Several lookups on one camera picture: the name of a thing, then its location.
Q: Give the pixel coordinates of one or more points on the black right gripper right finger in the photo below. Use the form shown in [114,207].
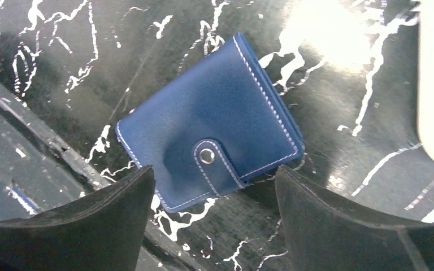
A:
[326,231]

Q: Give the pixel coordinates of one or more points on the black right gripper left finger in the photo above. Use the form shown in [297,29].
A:
[101,231]

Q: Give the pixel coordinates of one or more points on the blue leather card holder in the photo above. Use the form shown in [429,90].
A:
[212,129]

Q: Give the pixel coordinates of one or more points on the black marbled table mat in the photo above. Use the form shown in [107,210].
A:
[347,71]

